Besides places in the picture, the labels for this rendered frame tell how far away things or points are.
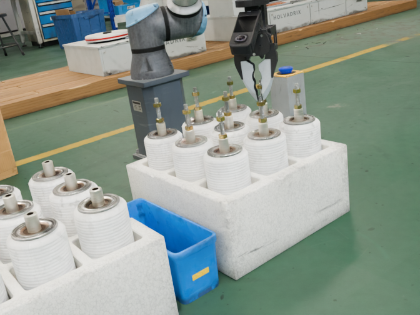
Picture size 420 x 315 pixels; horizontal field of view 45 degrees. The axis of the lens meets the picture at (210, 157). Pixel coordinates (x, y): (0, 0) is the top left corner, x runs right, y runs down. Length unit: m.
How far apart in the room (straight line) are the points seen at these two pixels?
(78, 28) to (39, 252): 4.93
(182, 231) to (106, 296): 0.29
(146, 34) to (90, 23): 4.06
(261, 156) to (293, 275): 0.26
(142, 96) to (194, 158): 0.64
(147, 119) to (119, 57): 1.60
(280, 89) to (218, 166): 0.47
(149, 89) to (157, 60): 0.10
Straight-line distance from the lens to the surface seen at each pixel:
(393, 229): 1.26
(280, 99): 1.46
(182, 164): 1.15
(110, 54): 3.29
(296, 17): 4.28
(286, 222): 1.16
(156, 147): 1.23
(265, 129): 1.14
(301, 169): 1.15
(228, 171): 1.05
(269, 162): 1.13
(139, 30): 1.73
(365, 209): 1.35
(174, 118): 1.78
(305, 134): 1.20
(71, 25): 5.74
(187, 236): 1.13
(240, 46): 1.02
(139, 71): 1.75
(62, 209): 1.01
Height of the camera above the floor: 0.61
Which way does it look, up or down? 20 degrees down
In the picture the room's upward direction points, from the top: 8 degrees counter-clockwise
